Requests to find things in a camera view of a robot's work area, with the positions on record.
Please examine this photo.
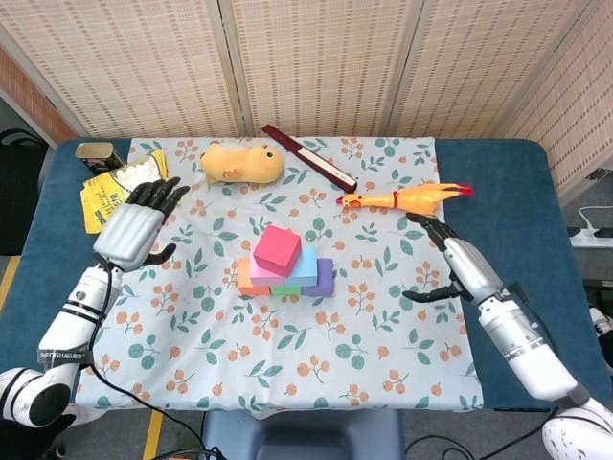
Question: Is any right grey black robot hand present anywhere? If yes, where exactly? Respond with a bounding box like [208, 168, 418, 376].
[401, 213, 507, 304]

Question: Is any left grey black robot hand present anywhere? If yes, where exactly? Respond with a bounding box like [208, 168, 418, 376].
[92, 176, 192, 272]

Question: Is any orange foam cube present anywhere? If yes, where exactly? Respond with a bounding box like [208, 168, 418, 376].
[237, 257, 273, 297]

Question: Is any light pink foam cube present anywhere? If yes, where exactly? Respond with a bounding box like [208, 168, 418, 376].
[248, 248, 284, 288]

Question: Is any purple foam cube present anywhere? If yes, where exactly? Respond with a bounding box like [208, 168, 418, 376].
[300, 257, 335, 297]

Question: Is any magenta foam cube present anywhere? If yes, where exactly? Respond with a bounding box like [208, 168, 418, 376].
[252, 224, 303, 278]

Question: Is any light blue foam cube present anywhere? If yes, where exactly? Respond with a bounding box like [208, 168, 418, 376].
[282, 245, 319, 288]

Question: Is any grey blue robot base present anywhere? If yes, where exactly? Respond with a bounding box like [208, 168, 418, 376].
[198, 409, 406, 460]

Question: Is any yellow marshmallow snack bag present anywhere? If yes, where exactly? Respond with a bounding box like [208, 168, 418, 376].
[79, 148, 169, 236]

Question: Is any olive metal tin can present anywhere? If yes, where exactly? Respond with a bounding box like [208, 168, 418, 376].
[75, 142, 129, 174]

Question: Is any blue felt table cover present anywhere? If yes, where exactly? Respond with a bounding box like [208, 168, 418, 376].
[0, 137, 609, 414]

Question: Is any yellow rubber chicken toy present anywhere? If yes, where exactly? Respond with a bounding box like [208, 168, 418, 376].
[335, 182, 474, 217]

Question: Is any black chair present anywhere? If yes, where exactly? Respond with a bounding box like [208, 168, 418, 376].
[0, 127, 49, 258]

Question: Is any white power strip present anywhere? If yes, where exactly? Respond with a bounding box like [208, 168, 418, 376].
[567, 224, 613, 248]

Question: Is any yellow plush animal toy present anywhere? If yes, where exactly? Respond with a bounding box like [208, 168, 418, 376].
[199, 141, 284, 186]

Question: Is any black white sneaker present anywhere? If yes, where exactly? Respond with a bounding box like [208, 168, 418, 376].
[591, 307, 613, 370]

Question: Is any dark red folded fan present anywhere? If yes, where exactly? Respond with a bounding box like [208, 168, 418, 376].
[261, 124, 359, 194]

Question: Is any floral print tablecloth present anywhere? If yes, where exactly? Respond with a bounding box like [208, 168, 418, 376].
[75, 136, 485, 413]

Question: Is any beige woven folding screen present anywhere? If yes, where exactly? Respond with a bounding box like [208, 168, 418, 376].
[0, 0, 613, 202]

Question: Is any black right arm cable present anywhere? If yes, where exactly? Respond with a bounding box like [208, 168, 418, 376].
[507, 282, 559, 356]

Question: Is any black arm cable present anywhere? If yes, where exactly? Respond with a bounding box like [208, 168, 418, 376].
[507, 282, 559, 356]
[88, 256, 221, 460]

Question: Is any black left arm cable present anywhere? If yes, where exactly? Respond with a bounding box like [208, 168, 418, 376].
[88, 256, 221, 460]

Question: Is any white charger cable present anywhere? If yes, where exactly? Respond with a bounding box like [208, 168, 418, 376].
[578, 205, 613, 232]

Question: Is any black floor cable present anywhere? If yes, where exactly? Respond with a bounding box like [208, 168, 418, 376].
[406, 406, 559, 460]

